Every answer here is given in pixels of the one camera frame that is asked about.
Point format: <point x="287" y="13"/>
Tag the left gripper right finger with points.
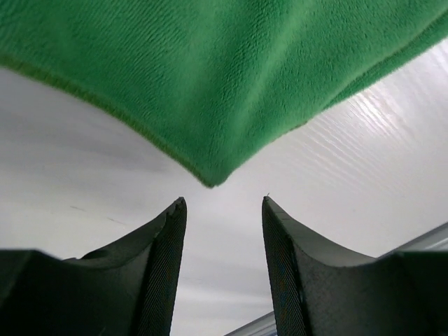
<point x="350" y="294"/>

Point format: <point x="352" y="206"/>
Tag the aluminium mounting rail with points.
<point x="350" y="280"/>

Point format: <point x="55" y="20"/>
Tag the green towel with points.
<point x="210" y="83"/>

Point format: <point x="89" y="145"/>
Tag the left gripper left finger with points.
<point x="127" y="287"/>

